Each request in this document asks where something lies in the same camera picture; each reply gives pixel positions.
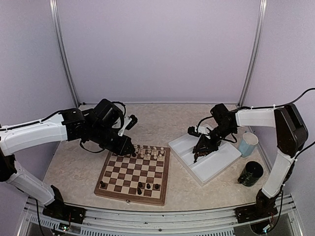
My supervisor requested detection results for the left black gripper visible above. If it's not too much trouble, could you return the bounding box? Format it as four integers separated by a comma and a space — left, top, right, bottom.
89, 123, 135, 156

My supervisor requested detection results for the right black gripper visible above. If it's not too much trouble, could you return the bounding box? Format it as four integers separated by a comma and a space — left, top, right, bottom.
196, 123, 236, 151

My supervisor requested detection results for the white plastic tray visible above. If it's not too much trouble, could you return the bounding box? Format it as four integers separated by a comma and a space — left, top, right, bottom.
168, 134, 241, 186

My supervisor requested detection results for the wooden chess board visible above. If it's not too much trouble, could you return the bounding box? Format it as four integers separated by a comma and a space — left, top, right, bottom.
94, 145, 170, 206

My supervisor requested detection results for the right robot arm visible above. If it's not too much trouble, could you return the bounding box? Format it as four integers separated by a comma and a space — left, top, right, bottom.
188, 103, 309, 218

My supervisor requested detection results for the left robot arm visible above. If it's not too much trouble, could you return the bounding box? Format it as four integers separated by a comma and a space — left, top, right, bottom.
0, 99, 138, 219

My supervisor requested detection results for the light blue mug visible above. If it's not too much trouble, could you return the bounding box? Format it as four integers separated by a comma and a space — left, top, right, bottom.
238, 132, 258, 157

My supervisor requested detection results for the dark green mug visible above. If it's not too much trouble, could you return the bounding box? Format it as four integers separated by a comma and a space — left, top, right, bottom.
237, 161, 264, 187

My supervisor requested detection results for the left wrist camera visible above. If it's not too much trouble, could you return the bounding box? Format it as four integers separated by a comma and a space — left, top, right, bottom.
118, 115, 138, 136

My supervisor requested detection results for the front aluminium rail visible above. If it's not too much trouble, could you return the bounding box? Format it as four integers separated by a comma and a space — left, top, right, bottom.
14, 195, 306, 236

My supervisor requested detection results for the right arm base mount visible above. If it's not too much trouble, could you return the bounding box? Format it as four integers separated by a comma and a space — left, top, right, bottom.
235, 205, 278, 224

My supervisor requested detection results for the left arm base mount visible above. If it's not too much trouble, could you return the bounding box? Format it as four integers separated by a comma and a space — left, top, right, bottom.
43, 205, 86, 224

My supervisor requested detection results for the right aluminium frame post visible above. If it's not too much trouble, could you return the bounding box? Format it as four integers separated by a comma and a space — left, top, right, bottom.
238, 0, 268, 107

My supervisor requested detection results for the aluminium frame post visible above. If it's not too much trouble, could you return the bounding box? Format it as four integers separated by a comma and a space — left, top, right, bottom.
49, 0, 80, 108
238, 0, 268, 107

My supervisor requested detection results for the left aluminium frame post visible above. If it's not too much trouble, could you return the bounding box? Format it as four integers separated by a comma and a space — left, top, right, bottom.
49, 0, 80, 108

